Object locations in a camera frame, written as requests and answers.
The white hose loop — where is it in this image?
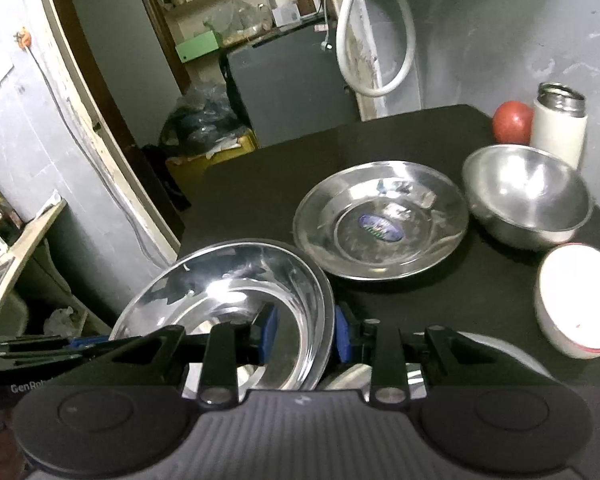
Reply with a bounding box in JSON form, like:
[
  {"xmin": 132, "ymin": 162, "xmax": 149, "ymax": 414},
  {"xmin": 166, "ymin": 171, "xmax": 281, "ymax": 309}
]
[{"xmin": 334, "ymin": 0, "xmax": 417, "ymax": 98}]

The shiny steel plate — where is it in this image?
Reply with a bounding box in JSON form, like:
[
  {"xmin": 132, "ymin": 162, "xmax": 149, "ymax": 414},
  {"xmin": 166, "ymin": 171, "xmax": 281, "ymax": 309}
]
[{"xmin": 109, "ymin": 240, "xmax": 335, "ymax": 392}]

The black plastic bag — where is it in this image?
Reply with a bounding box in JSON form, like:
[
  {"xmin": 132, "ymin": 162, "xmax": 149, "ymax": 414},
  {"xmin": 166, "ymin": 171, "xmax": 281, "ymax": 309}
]
[{"xmin": 158, "ymin": 82, "xmax": 246, "ymax": 156}]

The steel plate with blue sticker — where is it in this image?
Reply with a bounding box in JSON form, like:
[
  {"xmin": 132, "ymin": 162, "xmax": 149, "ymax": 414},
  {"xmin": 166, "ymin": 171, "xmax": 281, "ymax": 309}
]
[{"xmin": 292, "ymin": 160, "xmax": 469, "ymax": 282}]

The white bowl red rim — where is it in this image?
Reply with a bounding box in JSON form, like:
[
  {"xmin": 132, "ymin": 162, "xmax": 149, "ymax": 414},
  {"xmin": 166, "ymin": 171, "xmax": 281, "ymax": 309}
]
[{"xmin": 534, "ymin": 244, "xmax": 600, "ymax": 360}]

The dark grey cabinet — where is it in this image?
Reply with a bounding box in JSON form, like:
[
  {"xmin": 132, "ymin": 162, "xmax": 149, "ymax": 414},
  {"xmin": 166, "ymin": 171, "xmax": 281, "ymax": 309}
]
[{"xmin": 220, "ymin": 23, "xmax": 360, "ymax": 148}]

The white thermos steel top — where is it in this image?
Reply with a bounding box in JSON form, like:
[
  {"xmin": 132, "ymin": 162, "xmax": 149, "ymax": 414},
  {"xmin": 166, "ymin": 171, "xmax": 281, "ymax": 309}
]
[{"xmin": 530, "ymin": 82, "xmax": 588, "ymax": 169}]

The wooden side counter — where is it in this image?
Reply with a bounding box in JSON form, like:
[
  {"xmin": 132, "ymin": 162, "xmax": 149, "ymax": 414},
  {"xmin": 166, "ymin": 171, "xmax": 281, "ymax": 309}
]
[{"xmin": 0, "ymin": 194, "xmax": 67, "ymax": 312}]

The yellow crate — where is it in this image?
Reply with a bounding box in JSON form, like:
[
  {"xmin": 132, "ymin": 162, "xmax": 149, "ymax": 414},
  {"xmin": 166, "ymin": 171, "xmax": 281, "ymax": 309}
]
[{"xmin": 166, "ymin": 128, "xmax": 259, "ymax": 194}]

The deep steel bowl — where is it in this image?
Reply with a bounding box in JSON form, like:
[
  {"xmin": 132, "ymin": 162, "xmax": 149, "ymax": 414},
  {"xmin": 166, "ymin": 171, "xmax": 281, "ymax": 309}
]
[{"xmin": 462, "ymin": 144, "xmax": 594, "ymax": 252}]

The green box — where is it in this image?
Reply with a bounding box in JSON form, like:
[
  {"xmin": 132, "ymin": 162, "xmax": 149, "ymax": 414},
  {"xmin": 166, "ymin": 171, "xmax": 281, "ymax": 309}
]
[{"xmin": 175, "ymin": 30, "xmax": 222, "ymax": 64}]

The red tomato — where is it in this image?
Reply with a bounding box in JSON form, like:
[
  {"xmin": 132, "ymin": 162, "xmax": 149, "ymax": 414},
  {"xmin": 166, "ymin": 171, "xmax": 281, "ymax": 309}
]
[{"xmin": 492, "ymin": 101, "xmax": 533, "ymax": 145}]

